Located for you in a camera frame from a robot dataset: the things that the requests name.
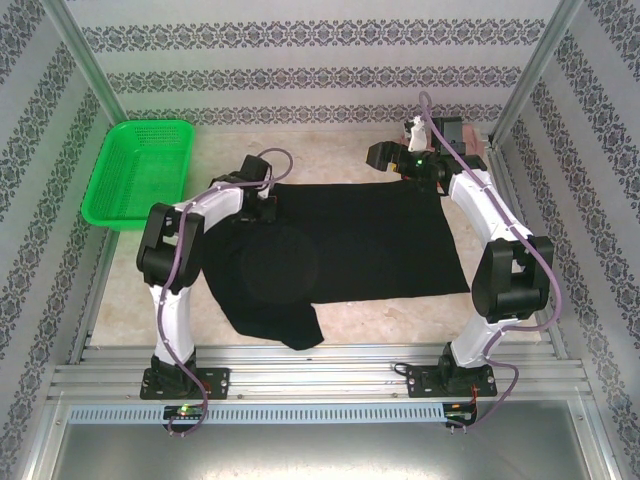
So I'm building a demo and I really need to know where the black t-shirt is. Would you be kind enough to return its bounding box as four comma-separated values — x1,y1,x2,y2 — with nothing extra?
197,180,472,352

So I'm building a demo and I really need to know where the pink printed t-shirt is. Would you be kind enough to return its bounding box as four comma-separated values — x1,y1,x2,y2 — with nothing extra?
398,123,487,160

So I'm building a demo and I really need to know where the green plastic mesh basket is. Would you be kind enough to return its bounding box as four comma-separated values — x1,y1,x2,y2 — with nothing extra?
80,118,196,232

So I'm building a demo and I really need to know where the small circuit board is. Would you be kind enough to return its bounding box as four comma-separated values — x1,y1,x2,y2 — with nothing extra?
163,404,207,421
446,402,479,426

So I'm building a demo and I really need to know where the grey metal sheet shelf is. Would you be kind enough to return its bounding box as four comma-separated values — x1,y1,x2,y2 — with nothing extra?
29,394,614,480

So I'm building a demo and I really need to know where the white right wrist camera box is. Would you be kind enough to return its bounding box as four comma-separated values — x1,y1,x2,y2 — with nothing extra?
404,115,432,152

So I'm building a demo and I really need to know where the purple cable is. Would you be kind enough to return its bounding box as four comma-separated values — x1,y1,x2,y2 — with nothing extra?
417,91,562,434
157,148,295,439

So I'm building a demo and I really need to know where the aluminium side rail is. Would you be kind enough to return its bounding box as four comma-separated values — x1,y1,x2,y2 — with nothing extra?
489,144,569,361
68,229,121,366

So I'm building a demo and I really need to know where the aluminium frame post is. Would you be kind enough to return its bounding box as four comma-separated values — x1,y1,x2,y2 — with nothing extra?
487,0,586,146
39,0,129,129

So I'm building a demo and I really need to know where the aluminium cross rail frame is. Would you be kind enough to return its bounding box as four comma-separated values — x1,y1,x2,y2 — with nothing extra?
49,344,594,401

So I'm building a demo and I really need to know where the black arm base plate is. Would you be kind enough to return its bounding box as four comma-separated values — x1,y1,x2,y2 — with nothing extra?
405,363,499,400
139,367,231,401

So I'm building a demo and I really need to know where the slotted grey cable duct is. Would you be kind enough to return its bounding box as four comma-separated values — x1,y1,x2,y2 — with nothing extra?
67,403,446,424

